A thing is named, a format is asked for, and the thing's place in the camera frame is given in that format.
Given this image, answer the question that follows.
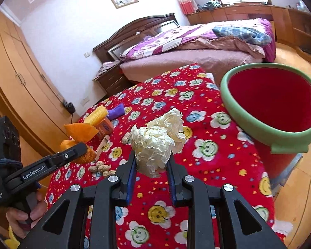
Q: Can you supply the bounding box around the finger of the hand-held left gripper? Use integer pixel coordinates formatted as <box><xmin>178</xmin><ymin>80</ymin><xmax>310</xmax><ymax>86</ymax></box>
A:
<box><xmin>2</xmin><ymin>142</ymin><xmax>89</xmax><ymax>190</ymax></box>

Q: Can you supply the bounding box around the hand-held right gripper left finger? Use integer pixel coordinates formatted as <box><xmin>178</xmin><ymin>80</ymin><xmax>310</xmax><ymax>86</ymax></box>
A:
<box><xmin>18</xmin><ymin>150</ymin><xmax>138</xmax><ymax>249</ymax></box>

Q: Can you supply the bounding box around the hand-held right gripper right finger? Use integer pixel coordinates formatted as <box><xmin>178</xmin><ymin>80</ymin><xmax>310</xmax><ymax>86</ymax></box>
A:
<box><xmin>166</xmin><ymin>154</ymin><xmax>288</xmax><ymax>249</ymax></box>

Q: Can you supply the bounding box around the orange snack packet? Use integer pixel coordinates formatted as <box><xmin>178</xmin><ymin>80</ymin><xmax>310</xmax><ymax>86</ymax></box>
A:
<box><xmin>60</xmin><ymin>123</ymin><xmax>99</xmax><ymax>165</ymax></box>

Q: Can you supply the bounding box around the cream paper ball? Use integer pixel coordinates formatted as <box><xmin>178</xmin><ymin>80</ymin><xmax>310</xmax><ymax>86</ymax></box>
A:
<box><xmin>130</xmin><ymin>108</ymin><xmax>186</xmax><ymax>179</ymax></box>

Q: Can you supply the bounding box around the red bin with green rim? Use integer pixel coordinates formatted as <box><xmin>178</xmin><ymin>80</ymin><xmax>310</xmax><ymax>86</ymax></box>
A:
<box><xmin>220</xmin><ymin>63</ymin><xmax>311</xmax><ymax>182</ymax></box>

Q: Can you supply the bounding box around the person's left hand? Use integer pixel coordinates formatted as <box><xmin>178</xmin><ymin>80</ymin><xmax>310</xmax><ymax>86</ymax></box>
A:
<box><xmin>6</xmin><ymin>190</ymin><xmax>48</xmax><ymax>239</ymax></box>

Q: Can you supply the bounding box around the red flower-print blanket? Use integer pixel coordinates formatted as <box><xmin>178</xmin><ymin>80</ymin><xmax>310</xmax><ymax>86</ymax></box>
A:
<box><xmin>45</xmin><ymin>63</ymin><xmax>287</xmax><ymax>249</ymax></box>

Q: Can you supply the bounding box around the wooden stick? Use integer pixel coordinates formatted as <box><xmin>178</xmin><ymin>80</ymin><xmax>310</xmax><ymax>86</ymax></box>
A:
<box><xmin>96</xmin><ymin>135</ymin><xmax>111</xmax><ymax>159</ymax></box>

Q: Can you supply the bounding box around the black charger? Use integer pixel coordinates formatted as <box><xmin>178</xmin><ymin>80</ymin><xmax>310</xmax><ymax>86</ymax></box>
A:
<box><xmin>63</xmin><ymin>100</ymin><xmax>76</xmax><ymax>113</ymax></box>

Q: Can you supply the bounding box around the light wooden wardrobe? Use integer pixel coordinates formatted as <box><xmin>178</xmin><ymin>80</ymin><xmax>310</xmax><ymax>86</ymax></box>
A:
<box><xmin>0</xmin><ymin>10</ymin><xmax>78</xmax><ymax>159</ymax></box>

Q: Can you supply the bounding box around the yellow toy corn cob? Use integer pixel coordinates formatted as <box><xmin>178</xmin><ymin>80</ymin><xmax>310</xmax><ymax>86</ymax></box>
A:
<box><xmin>83</xmin><ymin>105</ymin><xmax>109</xmax><ymax>126</ymax></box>

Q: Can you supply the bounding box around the purple wrapper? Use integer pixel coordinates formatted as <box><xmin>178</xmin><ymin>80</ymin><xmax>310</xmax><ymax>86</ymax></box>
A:
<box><xmin>106</xmin><ymin>103</ymin><xmax>125</xmax><ymax>120</ymax></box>

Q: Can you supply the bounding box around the yellow cloth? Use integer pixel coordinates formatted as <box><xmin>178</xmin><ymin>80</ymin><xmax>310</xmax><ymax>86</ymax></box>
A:
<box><xmin>4</xmin><ymin>226</ymin><xmax>21</xmax><ymax>249</ymax></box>

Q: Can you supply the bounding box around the dark wooden nightstand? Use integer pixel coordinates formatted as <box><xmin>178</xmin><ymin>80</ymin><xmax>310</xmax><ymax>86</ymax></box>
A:
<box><xmin>93</xmin><ymin>62</ymin><xmax>132</xmax><ymax>95</ymax></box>

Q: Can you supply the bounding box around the pink patterned cloth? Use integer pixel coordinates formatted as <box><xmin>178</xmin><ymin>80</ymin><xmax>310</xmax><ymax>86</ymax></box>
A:
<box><xmin>98</xmin><ymin>60</ymin><xmax>121</xmax><ymax>76</ymax></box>

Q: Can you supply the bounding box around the dark wooden bed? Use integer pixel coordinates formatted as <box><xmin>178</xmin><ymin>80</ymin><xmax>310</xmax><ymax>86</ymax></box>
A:
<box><xmin>93</xmin><ymin>12</ymin><xmax>276</xmax><ymax>83</ymax></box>

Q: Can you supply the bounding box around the purple patterned quilt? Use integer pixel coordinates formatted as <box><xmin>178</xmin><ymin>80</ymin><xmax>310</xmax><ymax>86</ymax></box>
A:
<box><xmin>119</xmin><ymin>18</ymin><xmax>276</xmax><ymax>63</ymax></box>

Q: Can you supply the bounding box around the blue plaid cloth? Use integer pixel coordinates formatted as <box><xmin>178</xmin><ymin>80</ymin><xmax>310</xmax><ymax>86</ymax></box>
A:
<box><xmin>212</xmin><ymin>26</ymin><xmax>272</xmax><ymax>48</ymax></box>

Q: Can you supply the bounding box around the pile of grey clothes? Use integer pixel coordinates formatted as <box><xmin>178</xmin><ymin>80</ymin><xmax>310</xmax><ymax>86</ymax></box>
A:
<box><xmin>202</xmin><ymin>0</ymin><xmax>223</xmax><ymax>11</ymax></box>

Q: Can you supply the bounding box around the wooden window cabinet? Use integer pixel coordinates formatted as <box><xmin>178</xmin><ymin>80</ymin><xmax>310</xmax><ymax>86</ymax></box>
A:
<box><xmin>186</xmin><ymin>4</ymin><xmax>311</xmax><ymax>65</ymax></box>

